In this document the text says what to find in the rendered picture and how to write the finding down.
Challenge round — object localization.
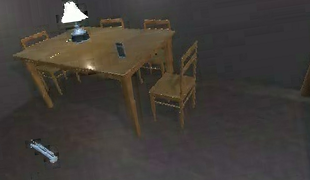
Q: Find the brown wooden chair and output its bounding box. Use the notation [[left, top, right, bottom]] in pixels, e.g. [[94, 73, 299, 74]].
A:
[[99, 16, 126, 33], [18, 26, 84, 101], [129, 15, 180, 85], [142, 40, 210, 133]]

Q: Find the dark phone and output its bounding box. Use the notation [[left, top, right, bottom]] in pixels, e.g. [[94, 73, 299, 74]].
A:
[[114, 41, 127, 60]]

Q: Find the brown wooden dining table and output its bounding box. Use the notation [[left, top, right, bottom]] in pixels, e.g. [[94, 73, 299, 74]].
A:
[[9, 14, 190, 154]]

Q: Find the white shade table lamp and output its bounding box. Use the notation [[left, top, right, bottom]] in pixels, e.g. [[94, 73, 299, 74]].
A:
[[58, 0, 93, 45]]

